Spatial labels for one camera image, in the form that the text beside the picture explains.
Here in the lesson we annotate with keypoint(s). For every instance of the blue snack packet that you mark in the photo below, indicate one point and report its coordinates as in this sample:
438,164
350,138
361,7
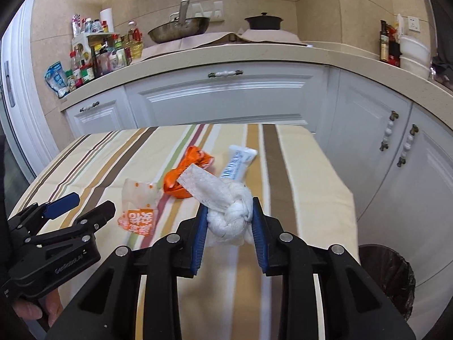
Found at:
56,78

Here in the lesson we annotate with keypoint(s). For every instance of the white wall socket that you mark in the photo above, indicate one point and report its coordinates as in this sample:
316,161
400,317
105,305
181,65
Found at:
413,23

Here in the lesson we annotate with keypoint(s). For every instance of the white paper packet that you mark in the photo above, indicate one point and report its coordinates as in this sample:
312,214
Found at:
400,24

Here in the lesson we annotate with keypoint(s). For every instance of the striped tablecloth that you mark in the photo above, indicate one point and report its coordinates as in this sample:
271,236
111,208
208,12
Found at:
300,184

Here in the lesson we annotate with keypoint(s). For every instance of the white toothpaste tube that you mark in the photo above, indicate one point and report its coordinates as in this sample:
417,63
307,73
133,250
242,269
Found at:
235,164

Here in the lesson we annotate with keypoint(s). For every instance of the black cloth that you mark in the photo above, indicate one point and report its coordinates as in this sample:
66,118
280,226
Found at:
442,42

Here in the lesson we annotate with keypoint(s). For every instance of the dark glass oil bottle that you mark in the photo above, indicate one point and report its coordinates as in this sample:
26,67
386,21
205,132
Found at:
384,46

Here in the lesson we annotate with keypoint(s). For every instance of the black trash bin with bag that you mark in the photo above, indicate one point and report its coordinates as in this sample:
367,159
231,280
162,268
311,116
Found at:
385,272

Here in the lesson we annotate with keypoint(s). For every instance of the white paper towel roll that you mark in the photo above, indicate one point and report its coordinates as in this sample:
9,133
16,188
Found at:
107,19

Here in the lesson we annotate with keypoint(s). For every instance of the small white drawer front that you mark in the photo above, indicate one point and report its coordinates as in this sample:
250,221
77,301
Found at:
102,120

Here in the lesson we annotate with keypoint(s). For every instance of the steel wok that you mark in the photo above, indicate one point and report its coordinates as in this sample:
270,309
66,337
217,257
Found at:
177,32

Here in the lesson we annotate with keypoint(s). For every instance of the person's left hand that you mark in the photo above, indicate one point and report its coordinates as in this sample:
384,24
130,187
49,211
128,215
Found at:
53,308

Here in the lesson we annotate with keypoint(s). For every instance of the group of condiment bottles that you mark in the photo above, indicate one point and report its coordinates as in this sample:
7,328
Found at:
102,56

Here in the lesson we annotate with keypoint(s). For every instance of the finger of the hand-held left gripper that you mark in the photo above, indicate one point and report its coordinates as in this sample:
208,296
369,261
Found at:
101,214
62,205

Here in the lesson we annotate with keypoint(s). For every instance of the clear wrapper with orange label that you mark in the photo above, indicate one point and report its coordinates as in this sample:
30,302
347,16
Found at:
138,216

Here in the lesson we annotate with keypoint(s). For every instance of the orange crumpled wrapper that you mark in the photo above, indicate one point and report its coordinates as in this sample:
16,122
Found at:
177,184

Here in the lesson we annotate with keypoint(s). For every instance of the red packet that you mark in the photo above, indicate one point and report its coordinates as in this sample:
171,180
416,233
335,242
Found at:
393,55

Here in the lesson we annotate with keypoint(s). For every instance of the white cabinet door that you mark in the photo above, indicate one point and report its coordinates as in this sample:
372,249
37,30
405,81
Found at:
361,131
431,191

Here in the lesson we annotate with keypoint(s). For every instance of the white knotted tissue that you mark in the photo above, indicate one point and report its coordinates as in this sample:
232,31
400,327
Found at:
230,216

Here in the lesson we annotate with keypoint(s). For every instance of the black lidded pot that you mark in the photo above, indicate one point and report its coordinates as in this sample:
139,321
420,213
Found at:
263,23

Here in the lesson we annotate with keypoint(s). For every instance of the beige stove cover cloth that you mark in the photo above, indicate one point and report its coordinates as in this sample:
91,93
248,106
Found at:
269,37

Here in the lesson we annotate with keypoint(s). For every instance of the white lidded container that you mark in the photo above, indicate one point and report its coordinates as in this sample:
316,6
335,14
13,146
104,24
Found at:
414,47
414,68

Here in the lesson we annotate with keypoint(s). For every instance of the wide white drawer front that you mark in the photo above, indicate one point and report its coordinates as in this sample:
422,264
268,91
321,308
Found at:
226,99

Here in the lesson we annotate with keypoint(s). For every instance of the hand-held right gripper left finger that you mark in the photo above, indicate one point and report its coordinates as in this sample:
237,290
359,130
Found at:
199,244

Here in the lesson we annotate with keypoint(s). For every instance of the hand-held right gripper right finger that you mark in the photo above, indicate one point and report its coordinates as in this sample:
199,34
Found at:
260,244

